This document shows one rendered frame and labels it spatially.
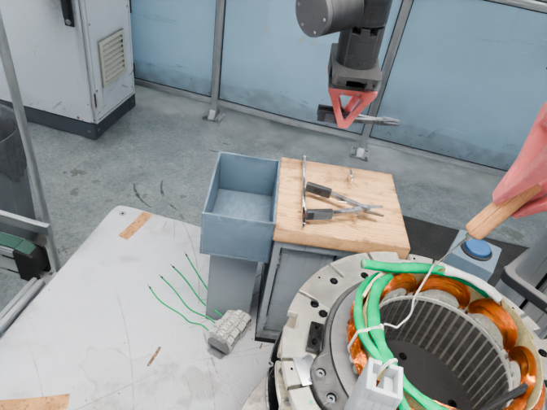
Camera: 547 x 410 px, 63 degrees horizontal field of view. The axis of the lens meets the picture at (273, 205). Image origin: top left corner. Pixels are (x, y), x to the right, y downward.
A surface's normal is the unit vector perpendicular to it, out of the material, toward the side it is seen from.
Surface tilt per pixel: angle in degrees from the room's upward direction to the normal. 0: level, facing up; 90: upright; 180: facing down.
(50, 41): 90
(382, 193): 0
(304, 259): 90
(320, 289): 0
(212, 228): 90
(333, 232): 0
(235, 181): 90
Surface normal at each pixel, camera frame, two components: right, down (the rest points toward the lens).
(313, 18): -0.79, 0.37
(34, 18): -0.24, 0.59
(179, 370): 0.14, -0.76
